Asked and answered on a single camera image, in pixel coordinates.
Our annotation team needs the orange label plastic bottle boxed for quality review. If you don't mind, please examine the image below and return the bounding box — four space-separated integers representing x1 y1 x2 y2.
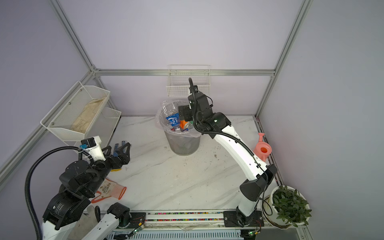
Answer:
180 120 190 132

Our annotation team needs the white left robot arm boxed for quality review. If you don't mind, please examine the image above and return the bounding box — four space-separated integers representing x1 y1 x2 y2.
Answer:
40 138 131 240

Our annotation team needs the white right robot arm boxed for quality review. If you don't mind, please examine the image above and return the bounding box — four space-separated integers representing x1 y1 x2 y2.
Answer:
179 92 277 227

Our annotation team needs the grey mesh waste bin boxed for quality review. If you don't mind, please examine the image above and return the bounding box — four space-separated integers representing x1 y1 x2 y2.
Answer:
163 130 201 156

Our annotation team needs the blue knitted work glove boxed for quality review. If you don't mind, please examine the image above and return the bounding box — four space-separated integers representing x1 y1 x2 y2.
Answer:
111 141 131 172

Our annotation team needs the white mesh lower shelf tray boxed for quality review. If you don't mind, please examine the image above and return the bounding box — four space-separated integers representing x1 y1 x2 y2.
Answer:
71 107 122 159

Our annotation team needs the white mesh shelf tray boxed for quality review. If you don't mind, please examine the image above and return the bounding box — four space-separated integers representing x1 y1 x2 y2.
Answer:
41 82 110 142
71 107 122 159

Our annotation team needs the beige cloth glove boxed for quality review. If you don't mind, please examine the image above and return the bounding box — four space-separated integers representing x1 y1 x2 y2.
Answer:
70 98 105 134

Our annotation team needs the white mesh upper shelf tray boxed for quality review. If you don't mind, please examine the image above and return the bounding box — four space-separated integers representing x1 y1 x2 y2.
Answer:
41 82 110 142

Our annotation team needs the white cotton glove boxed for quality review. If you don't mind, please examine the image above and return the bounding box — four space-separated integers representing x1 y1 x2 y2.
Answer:
68 206 100 240

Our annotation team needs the pink plastic watering can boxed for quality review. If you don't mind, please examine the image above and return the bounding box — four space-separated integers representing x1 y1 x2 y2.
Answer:
254 133 272 162

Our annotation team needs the potted green plant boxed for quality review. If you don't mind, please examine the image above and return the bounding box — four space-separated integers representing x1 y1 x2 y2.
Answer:
262 186 312 230

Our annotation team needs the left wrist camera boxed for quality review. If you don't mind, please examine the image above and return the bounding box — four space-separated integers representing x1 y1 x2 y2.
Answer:
80 136 106 161

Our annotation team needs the white wire wall basket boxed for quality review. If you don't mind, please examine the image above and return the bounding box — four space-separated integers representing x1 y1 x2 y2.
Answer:
166 65 211 98

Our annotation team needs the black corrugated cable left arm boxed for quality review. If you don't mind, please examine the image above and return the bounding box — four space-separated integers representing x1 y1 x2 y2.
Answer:
24 146 91 240

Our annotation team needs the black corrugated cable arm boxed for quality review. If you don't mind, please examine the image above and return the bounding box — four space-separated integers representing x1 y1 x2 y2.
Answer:
188 77 274 217
24 146 91 240

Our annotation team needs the aluminium frame horizontal bar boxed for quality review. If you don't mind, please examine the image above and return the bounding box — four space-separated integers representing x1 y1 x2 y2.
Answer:
94 69 276 76

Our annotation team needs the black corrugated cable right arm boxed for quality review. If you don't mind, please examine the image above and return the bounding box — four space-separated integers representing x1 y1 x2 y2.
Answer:
188 77 274 217

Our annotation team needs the metal base rail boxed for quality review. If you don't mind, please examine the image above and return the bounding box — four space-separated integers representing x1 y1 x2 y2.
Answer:
106 210 265 240

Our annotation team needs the aluminium frame corner post left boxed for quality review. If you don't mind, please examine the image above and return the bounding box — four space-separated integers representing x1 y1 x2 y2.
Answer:
49 0 105 88

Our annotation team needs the aluminium frame corner post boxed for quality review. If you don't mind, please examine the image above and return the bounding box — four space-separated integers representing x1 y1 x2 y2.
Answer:
49 0 105 88
255 0 313 118

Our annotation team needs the aluminium frame corner post right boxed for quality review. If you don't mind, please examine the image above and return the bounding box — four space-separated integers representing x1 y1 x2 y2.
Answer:
255 0 313 118

